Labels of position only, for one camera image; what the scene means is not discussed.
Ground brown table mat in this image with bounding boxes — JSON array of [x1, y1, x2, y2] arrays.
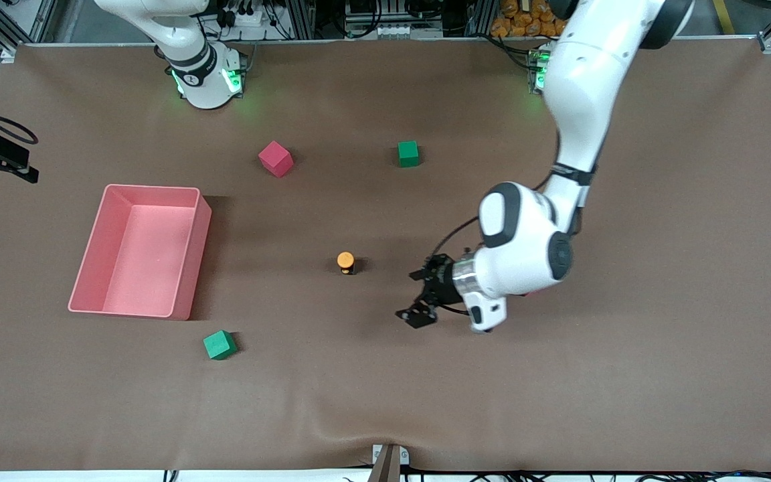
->
[[0, 37, 771, 473]]

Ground pink plastic tray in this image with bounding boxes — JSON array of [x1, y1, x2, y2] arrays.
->
[[68, 184, 213, 321]]

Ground orange packaged items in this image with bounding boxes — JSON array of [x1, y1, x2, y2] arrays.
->
[[491, 0, 564, 38]]

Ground white power strip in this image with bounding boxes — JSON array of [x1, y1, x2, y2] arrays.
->
[[222, 5, 267, 29]]

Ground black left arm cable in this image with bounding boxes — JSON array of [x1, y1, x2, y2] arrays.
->
[[434, 216, 481, 315]]

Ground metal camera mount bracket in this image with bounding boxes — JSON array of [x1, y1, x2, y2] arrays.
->
[[367, 443, 411, 482]]

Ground aluminium frame post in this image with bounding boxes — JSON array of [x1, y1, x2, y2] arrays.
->
[[464, 0, 497, 37], [284, 0, 317, 39]]

